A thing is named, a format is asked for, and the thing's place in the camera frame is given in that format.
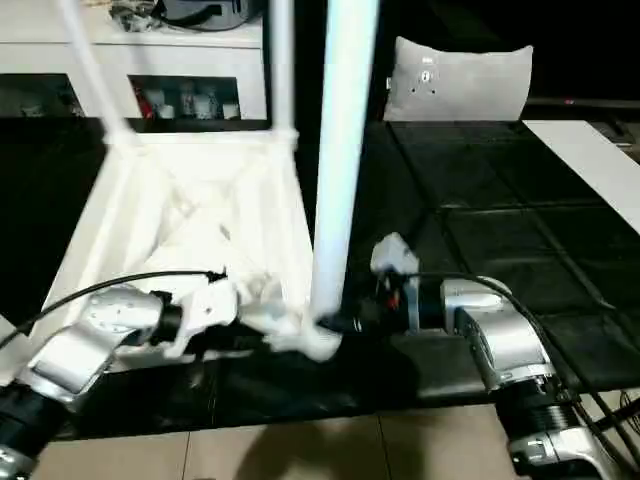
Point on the white plastic table top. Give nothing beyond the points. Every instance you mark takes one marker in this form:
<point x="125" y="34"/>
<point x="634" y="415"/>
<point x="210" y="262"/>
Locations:
<point x="125" y="215"/>

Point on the white plastic table leg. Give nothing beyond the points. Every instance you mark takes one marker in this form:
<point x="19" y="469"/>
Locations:
<point x="282" y="65"/>
<point x="345" y="150"/>
<point x="90" y="65"/>

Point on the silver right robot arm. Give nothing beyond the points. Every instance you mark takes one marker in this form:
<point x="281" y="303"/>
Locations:
<point x="510" y="340"/>

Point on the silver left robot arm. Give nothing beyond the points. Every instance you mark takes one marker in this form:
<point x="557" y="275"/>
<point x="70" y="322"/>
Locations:
<point x="85" y="330"/>

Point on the black table mat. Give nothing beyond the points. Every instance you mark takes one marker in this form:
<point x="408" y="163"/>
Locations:
<point x="500" y="210"/>

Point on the grey cushion with metal fittings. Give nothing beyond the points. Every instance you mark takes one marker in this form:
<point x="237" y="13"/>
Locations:
<point x="465" y="80"/>

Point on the white flat board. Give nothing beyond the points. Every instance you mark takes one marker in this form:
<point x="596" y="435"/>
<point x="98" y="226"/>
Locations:
<point x="590" y="155"/>

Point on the black metal table leg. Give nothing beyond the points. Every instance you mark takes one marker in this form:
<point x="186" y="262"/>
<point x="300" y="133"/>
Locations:
<point x="620" y="415"/>

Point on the black box with gold label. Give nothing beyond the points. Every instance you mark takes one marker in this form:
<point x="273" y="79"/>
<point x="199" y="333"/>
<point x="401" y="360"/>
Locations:
<point x="310" y="55"/>

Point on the black bar with red light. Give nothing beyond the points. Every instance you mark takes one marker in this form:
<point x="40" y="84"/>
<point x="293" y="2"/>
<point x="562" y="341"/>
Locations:
<point x="585" y="102"/>

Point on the white glass-door cabinet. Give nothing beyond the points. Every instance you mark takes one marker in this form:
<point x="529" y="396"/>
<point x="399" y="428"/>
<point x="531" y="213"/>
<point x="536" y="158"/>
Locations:
<point x="50" y="60"/>

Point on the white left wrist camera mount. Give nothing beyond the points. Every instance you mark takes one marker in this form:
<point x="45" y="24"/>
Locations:
<point x="207" y="305"/>

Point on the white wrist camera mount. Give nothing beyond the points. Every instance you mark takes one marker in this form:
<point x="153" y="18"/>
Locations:
<point x="207" y="305"/>
<point x="395" y="255"/>

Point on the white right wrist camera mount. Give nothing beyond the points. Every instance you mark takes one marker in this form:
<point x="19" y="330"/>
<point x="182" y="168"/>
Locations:
<point x="395" y="255"/>

